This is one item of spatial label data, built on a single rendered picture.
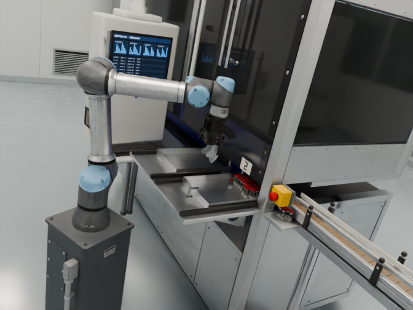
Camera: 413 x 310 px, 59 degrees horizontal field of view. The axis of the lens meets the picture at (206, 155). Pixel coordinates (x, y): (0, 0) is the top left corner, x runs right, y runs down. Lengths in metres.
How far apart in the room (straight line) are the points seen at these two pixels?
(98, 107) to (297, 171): 0.91
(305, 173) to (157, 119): 1.09
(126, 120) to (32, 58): 4.59
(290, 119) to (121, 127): 1.15
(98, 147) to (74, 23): 5.33
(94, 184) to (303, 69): 0.92
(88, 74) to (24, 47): 5.41
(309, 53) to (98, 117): 0.86
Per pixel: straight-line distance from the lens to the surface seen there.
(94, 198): 1.49
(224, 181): 1.90
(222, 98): 1.45
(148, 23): 2.25
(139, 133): 2.41
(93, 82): 1.35
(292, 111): 1.56
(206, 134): 1.49
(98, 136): 1.54
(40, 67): 6.84
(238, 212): 1.66
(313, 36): 1.52
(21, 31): 6.72
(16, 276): 2.59
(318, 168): 1.82
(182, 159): 2.06
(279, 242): 1.93
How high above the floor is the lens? 1.69
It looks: 22 degrees down
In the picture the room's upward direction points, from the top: 12 degrees clockwise
